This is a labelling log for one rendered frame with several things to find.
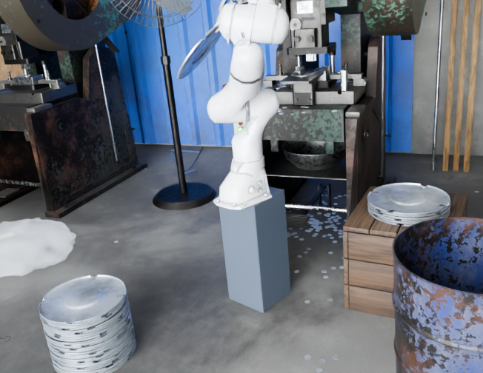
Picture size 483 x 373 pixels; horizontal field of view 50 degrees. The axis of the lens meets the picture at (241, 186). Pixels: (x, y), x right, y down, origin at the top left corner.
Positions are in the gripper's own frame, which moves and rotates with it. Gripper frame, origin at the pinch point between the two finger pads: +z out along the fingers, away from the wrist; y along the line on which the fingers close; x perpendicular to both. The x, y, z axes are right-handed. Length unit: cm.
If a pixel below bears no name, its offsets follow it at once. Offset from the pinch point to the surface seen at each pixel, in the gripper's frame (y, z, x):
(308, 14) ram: -21.3, -20.0, -36.2
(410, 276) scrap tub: -92, -9, 85
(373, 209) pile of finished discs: -89, 5, 26
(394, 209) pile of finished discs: -94, -1, 28
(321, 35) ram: -31, -17, -36
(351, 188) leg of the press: -87, 18, -13
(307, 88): -43, 2, -27
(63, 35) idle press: 72, 75, -46
